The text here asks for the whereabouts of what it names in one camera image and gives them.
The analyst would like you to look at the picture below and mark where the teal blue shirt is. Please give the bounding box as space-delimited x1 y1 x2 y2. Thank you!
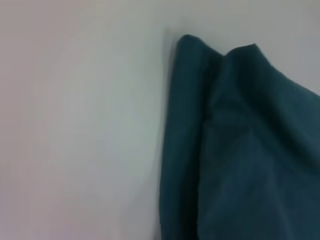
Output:
158 34 320 240

